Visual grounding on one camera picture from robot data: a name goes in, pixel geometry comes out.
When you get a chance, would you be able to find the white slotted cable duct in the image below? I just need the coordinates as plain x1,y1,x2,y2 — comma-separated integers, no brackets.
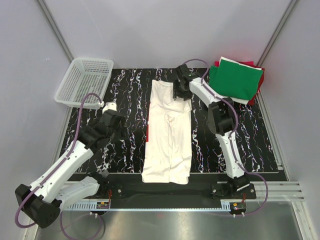
65,200,231,212

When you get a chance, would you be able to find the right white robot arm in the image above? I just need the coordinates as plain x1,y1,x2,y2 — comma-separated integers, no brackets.
172,64,250,199

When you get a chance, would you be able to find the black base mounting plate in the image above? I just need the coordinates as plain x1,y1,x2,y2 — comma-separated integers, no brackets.
107,173,257,206

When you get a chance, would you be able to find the white folded t shirt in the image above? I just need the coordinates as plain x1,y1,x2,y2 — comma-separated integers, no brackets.
212,56,263,106

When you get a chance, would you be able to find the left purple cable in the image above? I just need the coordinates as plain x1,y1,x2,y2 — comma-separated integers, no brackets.
16,92,106,240

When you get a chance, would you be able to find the left aluminium corner post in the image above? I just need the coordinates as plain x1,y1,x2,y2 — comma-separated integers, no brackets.
36,0,74,63

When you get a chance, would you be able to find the aluminium corner post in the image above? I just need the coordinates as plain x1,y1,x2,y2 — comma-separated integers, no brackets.
36,0,74,63
257,0,300,67

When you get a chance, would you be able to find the white t shirt red print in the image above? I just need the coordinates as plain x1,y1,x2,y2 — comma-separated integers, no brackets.
141,80,192,185

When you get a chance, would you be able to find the black marble pattern mat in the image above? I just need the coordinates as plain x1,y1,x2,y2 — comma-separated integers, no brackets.
78,68,279,174

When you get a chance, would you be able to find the right aluminium corner post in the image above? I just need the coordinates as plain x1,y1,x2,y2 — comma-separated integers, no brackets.
257,0,300,67

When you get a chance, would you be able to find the white plastic mesh basket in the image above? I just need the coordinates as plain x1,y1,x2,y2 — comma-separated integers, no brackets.
54,57,114,110

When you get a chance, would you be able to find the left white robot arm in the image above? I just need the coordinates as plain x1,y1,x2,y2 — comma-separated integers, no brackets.
15,102,128,229

